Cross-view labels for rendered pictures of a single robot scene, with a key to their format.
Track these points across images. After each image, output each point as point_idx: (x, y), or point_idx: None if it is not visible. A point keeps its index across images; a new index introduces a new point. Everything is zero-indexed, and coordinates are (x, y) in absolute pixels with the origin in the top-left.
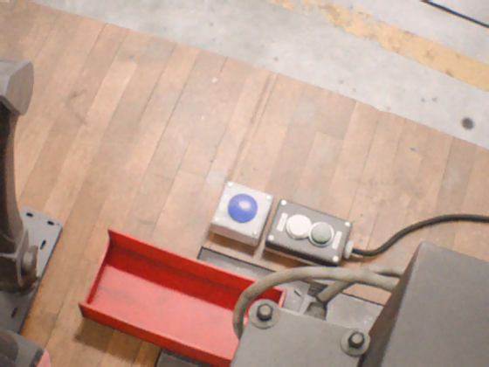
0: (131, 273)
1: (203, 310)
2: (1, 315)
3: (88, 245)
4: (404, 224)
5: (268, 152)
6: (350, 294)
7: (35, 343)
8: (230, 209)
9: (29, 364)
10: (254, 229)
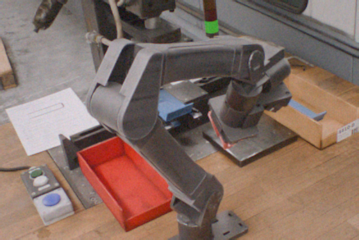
0: (131, 212)
1: (116, 183)
2: (224, 224)
3: (139, 237)
4: (1, 173)
5: (8, 230)
6: (54, 163)
7: (210, 101)
8: (57, 200)
9: (220, 95)
10: (58, 190)
